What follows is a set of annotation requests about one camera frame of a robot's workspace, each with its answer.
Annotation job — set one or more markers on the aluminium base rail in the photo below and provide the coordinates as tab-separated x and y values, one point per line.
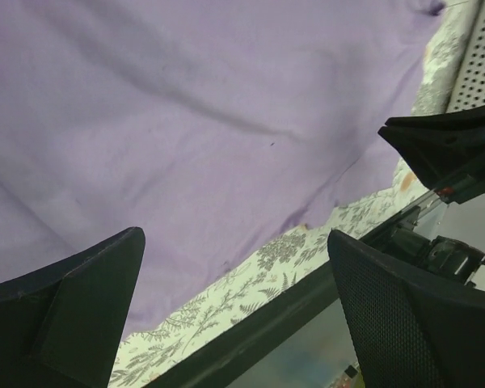
232	353

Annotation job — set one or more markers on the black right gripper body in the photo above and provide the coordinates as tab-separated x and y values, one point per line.
461	185

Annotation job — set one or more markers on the floral patterned table cloth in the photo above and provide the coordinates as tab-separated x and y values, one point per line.
278	266

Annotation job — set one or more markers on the lilac purple t shirt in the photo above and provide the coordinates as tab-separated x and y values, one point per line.
215	126

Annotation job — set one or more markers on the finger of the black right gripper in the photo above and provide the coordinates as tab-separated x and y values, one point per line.
440	158
467	125

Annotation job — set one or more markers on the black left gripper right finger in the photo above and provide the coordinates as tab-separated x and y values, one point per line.
409	328

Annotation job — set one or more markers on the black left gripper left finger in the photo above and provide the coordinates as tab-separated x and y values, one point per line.
61	325

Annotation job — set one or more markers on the white perforated laundry basket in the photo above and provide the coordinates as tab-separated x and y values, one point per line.
469	87

